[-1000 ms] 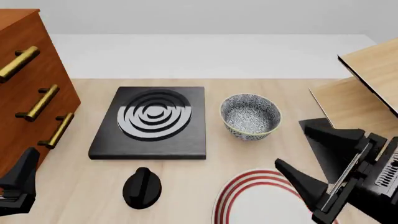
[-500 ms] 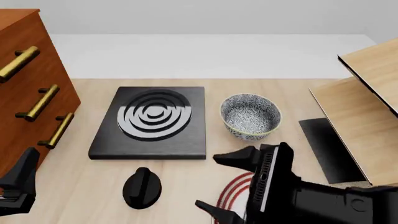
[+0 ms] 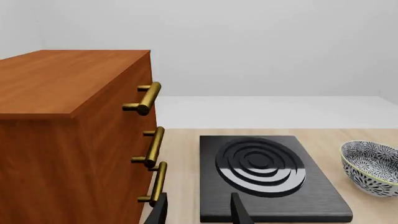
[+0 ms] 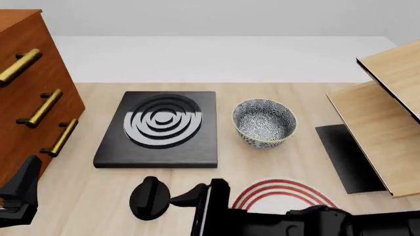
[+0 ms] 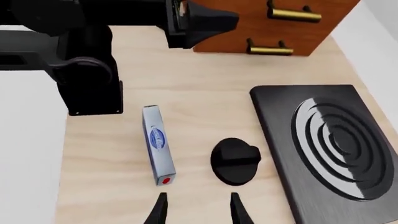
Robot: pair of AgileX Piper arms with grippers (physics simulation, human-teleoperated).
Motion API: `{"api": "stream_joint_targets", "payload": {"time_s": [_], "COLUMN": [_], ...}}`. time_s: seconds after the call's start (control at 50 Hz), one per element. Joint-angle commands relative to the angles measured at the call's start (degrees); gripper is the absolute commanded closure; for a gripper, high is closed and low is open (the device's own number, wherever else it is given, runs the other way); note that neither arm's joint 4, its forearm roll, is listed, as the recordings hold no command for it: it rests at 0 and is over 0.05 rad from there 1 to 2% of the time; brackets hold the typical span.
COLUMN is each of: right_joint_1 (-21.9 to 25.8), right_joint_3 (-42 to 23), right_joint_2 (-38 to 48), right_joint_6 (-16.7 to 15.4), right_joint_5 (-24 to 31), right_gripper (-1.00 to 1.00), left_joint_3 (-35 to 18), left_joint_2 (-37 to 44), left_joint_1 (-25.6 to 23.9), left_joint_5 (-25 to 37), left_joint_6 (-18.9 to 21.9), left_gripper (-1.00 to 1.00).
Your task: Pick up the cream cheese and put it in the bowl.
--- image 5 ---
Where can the brown wooden cabinet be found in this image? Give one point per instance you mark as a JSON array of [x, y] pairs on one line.
[[236, 39]]

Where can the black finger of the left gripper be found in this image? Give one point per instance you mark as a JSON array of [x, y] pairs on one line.
[[214, 18], [196, 39]]

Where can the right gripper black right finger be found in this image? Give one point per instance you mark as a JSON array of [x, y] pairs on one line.
[[241, 213]]

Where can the silver cream cheese box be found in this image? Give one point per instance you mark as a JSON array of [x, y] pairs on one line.
[[158, 144]]

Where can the flat black stove plate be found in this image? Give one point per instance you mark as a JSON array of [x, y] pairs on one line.
[[280, 121]]

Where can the round black stove knob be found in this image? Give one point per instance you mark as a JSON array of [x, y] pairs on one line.
[[234, 161]]

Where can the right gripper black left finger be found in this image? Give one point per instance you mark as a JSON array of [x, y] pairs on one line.
[[159, 212]]

